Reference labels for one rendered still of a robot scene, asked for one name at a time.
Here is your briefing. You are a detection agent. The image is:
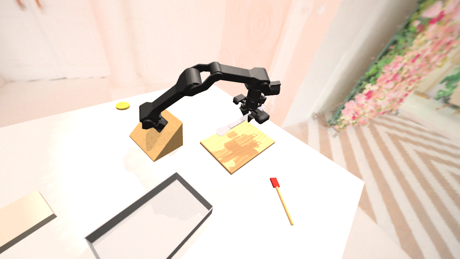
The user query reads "yellow flat disc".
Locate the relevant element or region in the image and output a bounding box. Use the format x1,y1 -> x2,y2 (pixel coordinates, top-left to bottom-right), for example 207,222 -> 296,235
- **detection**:
116,102 -> 130,110

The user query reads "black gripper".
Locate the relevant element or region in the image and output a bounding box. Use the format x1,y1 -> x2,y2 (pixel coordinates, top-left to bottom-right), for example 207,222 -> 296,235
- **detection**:
233,94 -> 270,124

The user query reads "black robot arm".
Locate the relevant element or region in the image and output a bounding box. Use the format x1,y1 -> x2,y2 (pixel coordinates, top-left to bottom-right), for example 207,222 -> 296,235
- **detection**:
139,61 -> 281,133

